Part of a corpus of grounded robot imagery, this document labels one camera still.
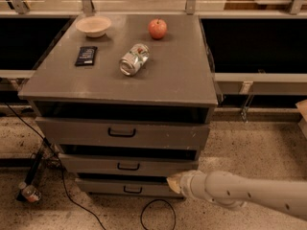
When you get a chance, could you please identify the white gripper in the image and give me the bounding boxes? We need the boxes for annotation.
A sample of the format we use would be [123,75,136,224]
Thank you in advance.
[167,171,211,200]

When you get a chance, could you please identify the grey drawer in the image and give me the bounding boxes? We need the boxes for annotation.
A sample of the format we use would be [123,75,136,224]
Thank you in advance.
[75,173,183,198]
[59,145,200,177]
[35,117,209,149]

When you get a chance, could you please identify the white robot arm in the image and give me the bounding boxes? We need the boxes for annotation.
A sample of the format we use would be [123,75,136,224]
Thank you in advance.
[167,170,307,220]

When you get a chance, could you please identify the grey bottom drawer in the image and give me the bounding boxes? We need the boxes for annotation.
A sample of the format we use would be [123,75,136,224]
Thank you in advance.
[75,173,183,198]

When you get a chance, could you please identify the grey drawer cabinet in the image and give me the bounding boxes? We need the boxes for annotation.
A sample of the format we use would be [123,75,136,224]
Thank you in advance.
[17,12,219,198]

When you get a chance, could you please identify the grey top drawer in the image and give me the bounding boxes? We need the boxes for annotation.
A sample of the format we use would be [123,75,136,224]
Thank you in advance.
[35,117,209,149]

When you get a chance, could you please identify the silver soda can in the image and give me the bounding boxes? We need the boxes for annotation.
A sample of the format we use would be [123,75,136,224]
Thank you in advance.
[119,43,150,76]

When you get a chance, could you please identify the black snack bar packet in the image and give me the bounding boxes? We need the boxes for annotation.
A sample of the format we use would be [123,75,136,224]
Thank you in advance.
[75,46,98,66]

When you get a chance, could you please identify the black power strip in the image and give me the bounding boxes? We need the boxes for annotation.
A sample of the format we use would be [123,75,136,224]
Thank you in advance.
[16,148,44,202]

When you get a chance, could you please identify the red apple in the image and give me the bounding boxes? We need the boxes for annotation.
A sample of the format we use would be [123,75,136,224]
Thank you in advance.
[148,18,167,39]

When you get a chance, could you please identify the beige paper bowl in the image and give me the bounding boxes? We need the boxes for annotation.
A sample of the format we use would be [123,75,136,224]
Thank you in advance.
[76,16,111,38]

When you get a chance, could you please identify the black floor cable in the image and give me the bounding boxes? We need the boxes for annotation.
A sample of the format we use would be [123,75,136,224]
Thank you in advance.
[3,102,177,230]

